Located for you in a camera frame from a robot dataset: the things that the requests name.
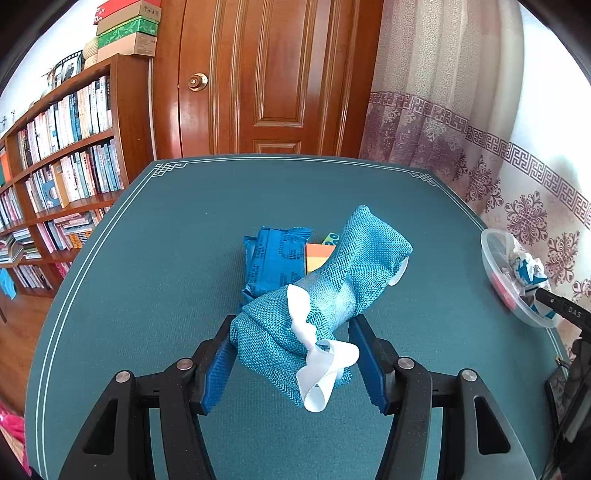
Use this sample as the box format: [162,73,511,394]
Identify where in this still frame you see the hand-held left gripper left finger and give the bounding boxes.
[59,314,241,480]

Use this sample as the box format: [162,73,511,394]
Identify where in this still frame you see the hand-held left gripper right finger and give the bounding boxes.
[348,316,536,480]

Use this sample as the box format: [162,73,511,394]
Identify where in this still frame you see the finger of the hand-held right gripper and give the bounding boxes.
[531,286,591,333]

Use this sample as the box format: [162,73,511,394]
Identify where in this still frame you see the clear plastic bowl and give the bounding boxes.
[480,228,566,329]

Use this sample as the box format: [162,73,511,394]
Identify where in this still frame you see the blue cloth with white ribbon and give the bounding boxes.
[229,205,413,413]

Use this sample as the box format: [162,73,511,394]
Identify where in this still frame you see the yellow and orange toy brick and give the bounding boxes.
[305,242,338,275]

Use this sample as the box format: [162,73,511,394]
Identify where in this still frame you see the dark blue packet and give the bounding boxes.
[241,225,312,315]

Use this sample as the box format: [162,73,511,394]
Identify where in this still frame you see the pink cloth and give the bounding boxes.
[0,401,26,462]

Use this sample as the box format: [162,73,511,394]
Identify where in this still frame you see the patterned purple and white curtain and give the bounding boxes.
[360,0,591,305]

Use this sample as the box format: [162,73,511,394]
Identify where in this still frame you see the wooden bookshelf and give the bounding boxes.
[0,54,158,301]

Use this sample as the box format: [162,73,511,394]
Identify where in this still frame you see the rows of shelved books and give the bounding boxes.
[0,76,125,291]

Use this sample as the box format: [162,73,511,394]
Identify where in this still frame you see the wooden door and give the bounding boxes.
[152,0,384,160]

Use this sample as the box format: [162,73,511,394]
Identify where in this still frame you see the film strip ornament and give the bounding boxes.
[46,53,85,88]

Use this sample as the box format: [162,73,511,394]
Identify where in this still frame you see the green box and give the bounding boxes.
[97,17,161,51]

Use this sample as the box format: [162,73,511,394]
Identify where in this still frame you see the red box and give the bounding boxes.
[95,0,162,23]

